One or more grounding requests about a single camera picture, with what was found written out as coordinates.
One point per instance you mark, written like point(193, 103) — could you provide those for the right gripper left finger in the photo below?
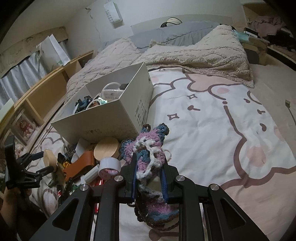
point(92, 213)

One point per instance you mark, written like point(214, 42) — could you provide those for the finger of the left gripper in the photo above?
point(39, 174)
point(32, 157)

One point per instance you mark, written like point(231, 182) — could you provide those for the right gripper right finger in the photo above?
point(206, 213)

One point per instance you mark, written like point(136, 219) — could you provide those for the oval wooden piece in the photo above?
point(50, 159)

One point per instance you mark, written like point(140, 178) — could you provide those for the brown leather case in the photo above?
point(81, 166)

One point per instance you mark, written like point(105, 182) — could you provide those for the purple crochet octopus toy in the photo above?
point(149, 205)

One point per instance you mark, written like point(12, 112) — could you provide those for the white tape roll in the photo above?
point(109, 167)

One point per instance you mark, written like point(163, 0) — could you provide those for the doll in display case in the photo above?
point(24, 127)

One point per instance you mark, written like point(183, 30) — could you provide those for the wooden side shelf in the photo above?
point(42, 100)

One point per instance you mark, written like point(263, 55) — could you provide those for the round wooden lid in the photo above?
point(107, 147)

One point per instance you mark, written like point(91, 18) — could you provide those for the grey curtain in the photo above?
point(20, 78)

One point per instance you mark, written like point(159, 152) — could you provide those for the white cardboard shoe box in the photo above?
point(111, 113)

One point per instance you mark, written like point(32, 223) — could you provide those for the white paper shopping bag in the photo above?
point(52, 54)

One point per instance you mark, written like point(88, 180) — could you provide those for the beige textured blanket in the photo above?
point(219, 53)

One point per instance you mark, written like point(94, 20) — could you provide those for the grey pillow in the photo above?
point(184, 34)

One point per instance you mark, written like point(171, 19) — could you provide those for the white headphones on bed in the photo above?
point(170, 22)

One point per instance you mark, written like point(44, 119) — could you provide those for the closet shelf with clothes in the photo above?
point(270, 26)

